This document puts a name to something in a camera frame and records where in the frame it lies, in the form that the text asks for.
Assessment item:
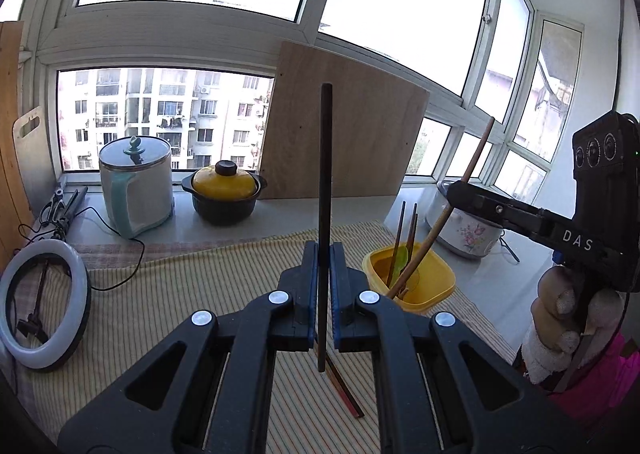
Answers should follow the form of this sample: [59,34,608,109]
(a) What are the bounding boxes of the white ring light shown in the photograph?
[0,236,93,373]

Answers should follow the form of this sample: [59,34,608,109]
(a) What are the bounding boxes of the clear plastic spoon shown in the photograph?
[400,268,423,299]

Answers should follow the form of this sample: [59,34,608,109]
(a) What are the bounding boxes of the pale checked cloth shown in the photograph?
[70,240,211,265]

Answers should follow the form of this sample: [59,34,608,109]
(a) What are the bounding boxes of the wooden plank board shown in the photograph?
[0,21,36,259]

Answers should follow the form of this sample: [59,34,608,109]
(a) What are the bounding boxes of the pink clothing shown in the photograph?
[565,334,640,427]

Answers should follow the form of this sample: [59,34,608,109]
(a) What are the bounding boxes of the striped yellow cloth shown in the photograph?
[10,220,516,454]

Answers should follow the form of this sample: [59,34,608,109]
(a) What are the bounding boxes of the black chopstick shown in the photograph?
[318,82,333,374]

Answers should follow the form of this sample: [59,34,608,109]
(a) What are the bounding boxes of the reddish brown chopstick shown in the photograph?
[312,339,366,419]

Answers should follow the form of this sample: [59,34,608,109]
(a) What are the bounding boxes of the white window frame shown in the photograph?
[20,0,621,195]

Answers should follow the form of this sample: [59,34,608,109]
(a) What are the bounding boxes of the rice cooker power cable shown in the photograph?
[500,234,521,263]

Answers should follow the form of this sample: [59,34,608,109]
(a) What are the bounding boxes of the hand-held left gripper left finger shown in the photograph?
[57,240,321,454]

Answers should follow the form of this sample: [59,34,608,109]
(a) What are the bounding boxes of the white cutting board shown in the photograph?
[12,106,58,215]

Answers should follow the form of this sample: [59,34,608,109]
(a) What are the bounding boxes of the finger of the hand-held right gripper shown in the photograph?
[446,180,544,235]

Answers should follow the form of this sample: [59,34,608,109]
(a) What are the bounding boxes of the brown wooden chopstick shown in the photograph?
[407,213,420,265]
[385,117,496,299]
[386,201,407,286]
[404,204,419,259]

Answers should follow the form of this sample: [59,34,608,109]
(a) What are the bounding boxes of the person's right hand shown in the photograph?
[520,264,627,386]

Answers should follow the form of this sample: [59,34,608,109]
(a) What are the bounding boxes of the black clay pot yellow lid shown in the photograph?
[181,160,268,227]

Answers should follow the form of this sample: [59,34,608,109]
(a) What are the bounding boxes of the yellow plastic container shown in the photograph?
[362,244,457,313]

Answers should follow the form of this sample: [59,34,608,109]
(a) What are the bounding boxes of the black folding tripod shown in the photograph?
[37,185,89,241]

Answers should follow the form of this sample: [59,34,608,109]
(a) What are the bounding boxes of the floral white rice cooker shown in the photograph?
[425,179,506,261]

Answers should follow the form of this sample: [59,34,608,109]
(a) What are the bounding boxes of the apartment building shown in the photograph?
[57,68,275,171]

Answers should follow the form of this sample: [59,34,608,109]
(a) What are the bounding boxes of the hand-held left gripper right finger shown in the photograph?
[329,242,597,454]

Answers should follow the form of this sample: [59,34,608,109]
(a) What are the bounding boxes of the thin black cable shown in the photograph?
[19,204,147,292]

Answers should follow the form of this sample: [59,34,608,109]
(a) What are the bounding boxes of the green plastic spoon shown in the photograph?
[394,249,412,285]

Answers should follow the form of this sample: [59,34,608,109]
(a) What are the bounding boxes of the large wooden board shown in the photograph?
[260,40,432,199]

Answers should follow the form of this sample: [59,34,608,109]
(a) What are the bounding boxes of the white electric kettle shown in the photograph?
[98,135,175,239]

